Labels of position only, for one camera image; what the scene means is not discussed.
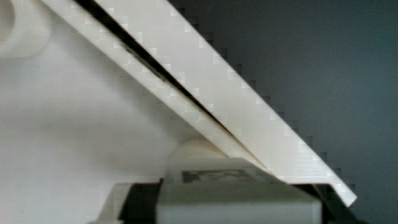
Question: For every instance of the white obstacle fence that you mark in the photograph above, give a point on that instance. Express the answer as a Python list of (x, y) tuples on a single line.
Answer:
[(274, 148)]

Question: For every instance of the white table leg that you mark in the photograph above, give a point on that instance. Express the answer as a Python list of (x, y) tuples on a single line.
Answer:
[(219, 191)]

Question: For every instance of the white square tabletop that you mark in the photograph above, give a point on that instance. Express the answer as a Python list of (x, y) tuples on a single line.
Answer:
[(88, 132)]

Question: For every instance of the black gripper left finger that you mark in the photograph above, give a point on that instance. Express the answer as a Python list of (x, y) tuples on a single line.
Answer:
[(139, 207)]

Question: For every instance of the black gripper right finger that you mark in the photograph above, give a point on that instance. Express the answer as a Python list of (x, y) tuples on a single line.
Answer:
[(336, 213)]

